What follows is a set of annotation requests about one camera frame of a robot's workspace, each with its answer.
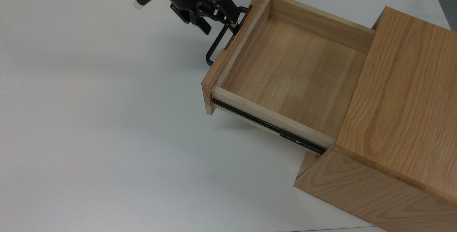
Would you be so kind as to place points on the oak wooden drawer cabinet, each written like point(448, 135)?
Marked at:
point(396, 117)

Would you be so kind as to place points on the black metal drawer slide rail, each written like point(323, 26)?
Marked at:
point(271, 127)

